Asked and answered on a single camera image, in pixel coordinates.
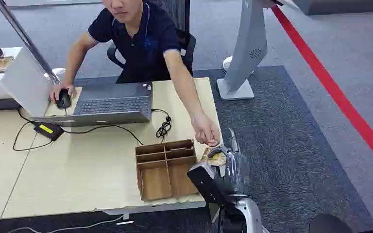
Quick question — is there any person's left hand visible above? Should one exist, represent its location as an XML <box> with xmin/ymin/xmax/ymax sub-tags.
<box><xmin>191</xmin><ymin>112</ymin><xmax>221</xmax><ymax>148</ymax></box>

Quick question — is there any grey laptop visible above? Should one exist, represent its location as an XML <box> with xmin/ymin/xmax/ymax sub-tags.
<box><xmin>30</xmin><ymin>82</ymin><xmax>153</xmax><ymax>128</ymax></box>

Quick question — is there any white floor cable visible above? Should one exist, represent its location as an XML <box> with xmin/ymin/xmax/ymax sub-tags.
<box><xmin>7</xmin><ymin>215</ymin><xmax>135</xmax><ymax>233</ymax></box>

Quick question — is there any white cup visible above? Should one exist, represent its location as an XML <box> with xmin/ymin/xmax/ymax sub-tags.
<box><xmin>43</xmin><ymin>67</ymin><xmax>67</xmax><ymax>82</ymax></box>

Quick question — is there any black computer mouse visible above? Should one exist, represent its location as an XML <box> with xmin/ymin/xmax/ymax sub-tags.
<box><xmin>55</xmin><ymin>89</ymin><xmax>72</xmax><ymax>110</ymax></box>

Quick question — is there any black flat device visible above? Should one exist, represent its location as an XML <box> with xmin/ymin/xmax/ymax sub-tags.
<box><xmin>0</xmin><ymin>98</ymin><xmax>22</xmax><ymax>112</ymax></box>

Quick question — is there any brown card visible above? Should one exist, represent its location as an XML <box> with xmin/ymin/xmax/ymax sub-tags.
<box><xmin>0</xmin><ymin>56</ymin><xmax>15</xmax><ymax>75</ymax></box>

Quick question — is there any white box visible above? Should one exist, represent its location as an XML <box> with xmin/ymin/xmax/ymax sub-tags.
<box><xmin>0</xmin><ymin>47</ymin><xmax>54</xmax><ymax>117</ymax></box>

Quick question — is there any black power adapter yellow label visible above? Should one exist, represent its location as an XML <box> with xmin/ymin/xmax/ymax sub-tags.
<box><xmin>33</xmin><ymin>121</ymin><xmax>65</xmax><ymax>141</ymax></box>

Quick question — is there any wooden divided card box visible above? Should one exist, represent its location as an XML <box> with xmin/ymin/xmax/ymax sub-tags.
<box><xmin>135</xmin><ymin>139</ymin><xmax>200</xmax><ymax>202</ymax></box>

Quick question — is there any white round container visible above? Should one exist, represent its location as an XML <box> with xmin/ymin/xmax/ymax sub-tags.
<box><xmin>222</xmin><ymin>56</ymin><xmax>234</xmax><ymax>72</ymax></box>

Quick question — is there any black looped adapter cable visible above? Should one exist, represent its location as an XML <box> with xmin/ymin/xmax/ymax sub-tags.
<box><xmin>12</xmin><ymin>109</ymin><xmax>54</xmax><ymax>152</ymax></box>

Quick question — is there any dark wrist camera box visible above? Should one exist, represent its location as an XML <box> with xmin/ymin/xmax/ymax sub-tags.
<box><xmin>187</xmin><ymin>162</ymin><xmax>227</xmax><ymax>205</ymax></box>

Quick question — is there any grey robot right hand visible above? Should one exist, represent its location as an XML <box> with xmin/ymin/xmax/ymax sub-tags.
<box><xmin>206</xmin><ymin>128</ymin><xmax>252</xmax><ymax>198</ymax></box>

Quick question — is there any person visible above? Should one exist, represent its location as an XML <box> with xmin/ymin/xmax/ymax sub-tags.
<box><xmin>49</xmin><ymin>0</ymin><xmax>221</xmax><ymax>148</ymax></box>

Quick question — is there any black adapter cable to laptop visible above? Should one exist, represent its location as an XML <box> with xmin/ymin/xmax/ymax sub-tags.
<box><xmin>61</xmin><ymin>124</ymin><xmax>145</xmax><ymax>146</ymax></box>

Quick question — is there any dark grey platform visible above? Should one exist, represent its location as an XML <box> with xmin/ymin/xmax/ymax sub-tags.
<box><xmin>292</xmin><ymin>0</ymin><xmax>373</xmax><ymax>17</ymax></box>

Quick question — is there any black rounded robot part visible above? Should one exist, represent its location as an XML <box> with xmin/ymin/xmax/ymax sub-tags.
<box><xmin>308</xmin><ymin>213</ymin><xmax>355</xmax><ymax>233</ymax></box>

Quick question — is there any black bundled laptop cable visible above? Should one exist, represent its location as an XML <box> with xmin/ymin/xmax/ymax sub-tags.
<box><xmin>150</xmin><ymin>108</ymin><xmax>173</xmax><ymax>144</ymax></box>

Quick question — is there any grey kiosk stand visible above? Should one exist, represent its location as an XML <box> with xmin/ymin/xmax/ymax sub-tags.
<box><xmin>217</xmin><ymin>0</ymin><xmax>284</xmax><ymax>101</ymax></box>

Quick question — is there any grey metal pole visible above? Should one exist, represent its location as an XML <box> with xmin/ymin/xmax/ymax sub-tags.
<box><xmin>0</xmin><ymin>0</ymin><xmax>62</xmax><ymax>86</ymax></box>

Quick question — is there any black office chair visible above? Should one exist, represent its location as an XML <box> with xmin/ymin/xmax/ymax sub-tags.
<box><xmin>106</xmin><ymin>0</ymin><xmax>197</xmax><ymax>77</ymax></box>

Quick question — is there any person's right hand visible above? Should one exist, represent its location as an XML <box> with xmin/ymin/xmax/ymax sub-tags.
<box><xmin>49</xmin><ymin>82</ymin><xmax>77</xmax><ymax>103</ymax></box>

